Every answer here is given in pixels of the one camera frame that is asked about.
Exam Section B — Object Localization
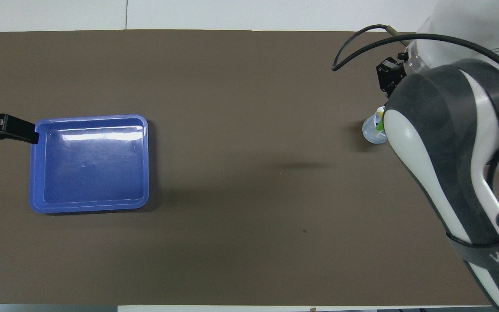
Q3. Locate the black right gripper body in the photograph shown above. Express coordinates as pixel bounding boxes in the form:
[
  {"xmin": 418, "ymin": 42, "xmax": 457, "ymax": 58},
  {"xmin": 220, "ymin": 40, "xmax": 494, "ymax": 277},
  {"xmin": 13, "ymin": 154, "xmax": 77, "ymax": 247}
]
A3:
[{"xmin": 390, "ymin": 52, "xmax": 407, "ymax": 99}]

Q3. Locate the blue plastic tray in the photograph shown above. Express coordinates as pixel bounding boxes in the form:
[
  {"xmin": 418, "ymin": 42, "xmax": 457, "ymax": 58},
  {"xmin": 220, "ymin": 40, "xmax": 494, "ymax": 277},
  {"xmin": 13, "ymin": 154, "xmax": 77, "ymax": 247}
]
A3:
[{"xmin": 29, "ymin": 114, "xmax": 149, "ymax": 214}]

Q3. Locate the translucent plastic cup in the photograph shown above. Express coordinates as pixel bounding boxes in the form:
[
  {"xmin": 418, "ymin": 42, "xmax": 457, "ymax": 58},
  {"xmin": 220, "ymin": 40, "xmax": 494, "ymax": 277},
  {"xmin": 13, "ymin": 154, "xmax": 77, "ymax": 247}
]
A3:
[{"xmin": 362, "ymin": 106, "xmax": 389, "ymax": 144}]

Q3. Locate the brown table mat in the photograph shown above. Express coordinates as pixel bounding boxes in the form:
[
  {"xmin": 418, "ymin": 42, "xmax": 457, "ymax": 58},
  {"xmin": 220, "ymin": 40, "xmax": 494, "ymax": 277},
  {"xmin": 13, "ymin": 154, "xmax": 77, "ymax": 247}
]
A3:
[{"xmin": 0, "ymin": 29, "xmax": 493, "ymax": 306}]

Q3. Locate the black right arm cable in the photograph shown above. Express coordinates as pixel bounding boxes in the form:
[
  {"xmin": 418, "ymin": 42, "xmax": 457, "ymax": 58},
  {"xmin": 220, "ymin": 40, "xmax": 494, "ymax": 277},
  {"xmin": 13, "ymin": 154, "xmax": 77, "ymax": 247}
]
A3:
[{"xmin": 332, "ymin": 25, "xmax": 499, "ymax": 87}]

